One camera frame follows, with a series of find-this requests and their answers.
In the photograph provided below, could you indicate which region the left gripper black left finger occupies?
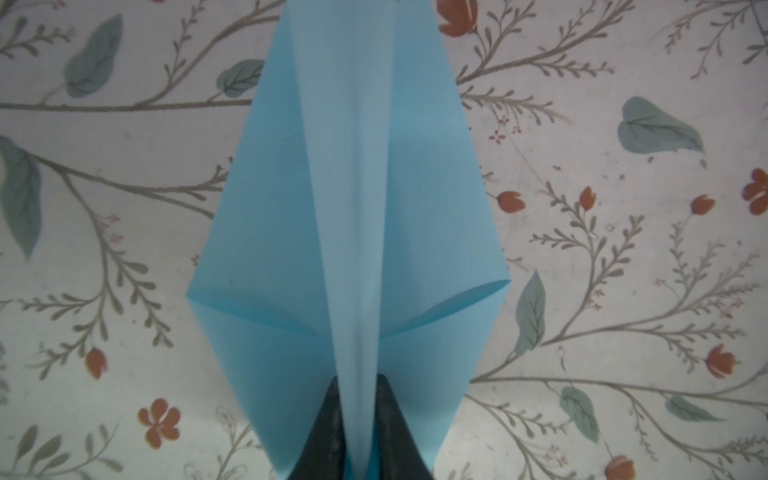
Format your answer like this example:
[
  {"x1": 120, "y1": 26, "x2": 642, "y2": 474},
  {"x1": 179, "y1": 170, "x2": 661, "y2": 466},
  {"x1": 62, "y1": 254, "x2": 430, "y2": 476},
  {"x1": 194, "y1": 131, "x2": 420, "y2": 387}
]
[{"x1": 288, "y1": 378, "x2": 346, "y2": 480}]

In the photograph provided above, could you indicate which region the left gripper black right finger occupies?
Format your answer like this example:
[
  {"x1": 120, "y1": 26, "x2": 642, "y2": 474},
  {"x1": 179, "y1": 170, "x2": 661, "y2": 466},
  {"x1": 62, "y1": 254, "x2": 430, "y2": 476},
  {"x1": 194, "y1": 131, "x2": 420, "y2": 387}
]
[{"x1": 370, "y1": 374, "x2": 433, "y2": 480}]

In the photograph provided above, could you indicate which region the light blue square paper sheet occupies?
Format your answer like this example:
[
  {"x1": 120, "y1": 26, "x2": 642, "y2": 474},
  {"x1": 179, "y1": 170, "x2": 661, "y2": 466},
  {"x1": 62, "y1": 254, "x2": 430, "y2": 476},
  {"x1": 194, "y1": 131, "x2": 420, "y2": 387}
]
[{"x1": 187, "y1": 1, "x2": 510, "y2": 479}]

